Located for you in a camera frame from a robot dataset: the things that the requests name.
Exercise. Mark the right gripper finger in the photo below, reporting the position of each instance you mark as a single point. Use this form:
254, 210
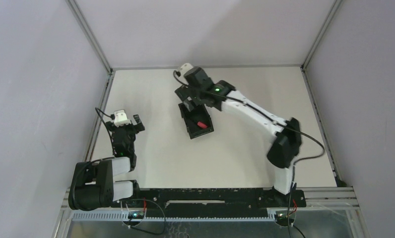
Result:
190, 106
184, 97

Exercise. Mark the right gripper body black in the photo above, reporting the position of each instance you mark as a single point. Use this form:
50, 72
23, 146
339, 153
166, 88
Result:
189, 92

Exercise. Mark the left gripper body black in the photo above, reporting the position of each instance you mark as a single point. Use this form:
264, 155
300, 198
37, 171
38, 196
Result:
125, 128

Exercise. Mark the red handled screwdriver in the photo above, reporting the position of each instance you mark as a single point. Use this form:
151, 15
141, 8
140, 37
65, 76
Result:
199, 124

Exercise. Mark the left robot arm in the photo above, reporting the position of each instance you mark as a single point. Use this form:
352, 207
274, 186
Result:
93, 183

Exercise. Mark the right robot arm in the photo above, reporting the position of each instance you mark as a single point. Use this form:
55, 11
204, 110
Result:
283, 135

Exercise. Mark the black plastic bin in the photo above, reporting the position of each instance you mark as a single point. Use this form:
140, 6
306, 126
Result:
199, 113

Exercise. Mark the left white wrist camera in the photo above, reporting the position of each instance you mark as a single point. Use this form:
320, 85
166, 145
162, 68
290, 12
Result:
121, 118

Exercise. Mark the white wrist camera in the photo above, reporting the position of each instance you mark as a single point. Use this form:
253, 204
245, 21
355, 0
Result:
183, 69
121, 118

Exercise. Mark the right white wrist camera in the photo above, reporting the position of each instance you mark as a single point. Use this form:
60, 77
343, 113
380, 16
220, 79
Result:
183, 69

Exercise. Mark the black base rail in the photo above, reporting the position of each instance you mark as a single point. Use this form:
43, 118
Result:
218, 202

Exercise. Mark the left controller board with wires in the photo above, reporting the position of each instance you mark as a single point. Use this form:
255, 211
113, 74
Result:
136, 217

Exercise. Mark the controller board with wires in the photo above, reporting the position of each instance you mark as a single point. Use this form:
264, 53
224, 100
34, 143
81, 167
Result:
136, 217
284, 220

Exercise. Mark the right controller board with wires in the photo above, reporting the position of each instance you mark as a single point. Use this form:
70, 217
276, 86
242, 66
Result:
284, 220

